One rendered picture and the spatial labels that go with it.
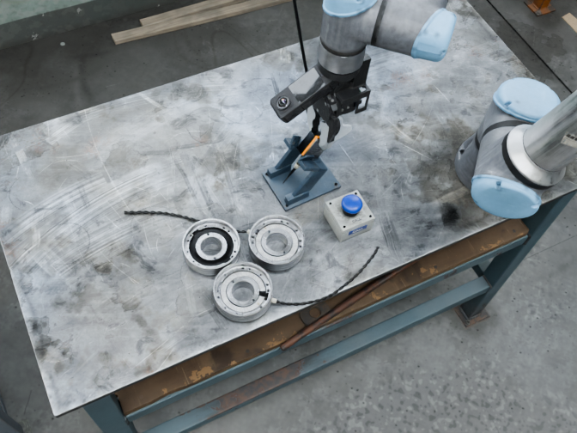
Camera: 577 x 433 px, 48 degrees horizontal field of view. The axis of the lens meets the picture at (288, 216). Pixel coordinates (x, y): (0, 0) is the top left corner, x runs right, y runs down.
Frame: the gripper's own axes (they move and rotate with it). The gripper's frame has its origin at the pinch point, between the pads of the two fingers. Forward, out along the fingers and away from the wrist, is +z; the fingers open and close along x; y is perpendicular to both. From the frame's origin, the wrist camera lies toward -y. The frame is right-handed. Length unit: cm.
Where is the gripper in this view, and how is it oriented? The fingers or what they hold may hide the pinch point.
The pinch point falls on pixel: (317, 140)
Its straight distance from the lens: 122.5
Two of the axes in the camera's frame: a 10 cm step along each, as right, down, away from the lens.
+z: -0.6, 5.2, 8.5
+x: -4.9, -7.6, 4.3
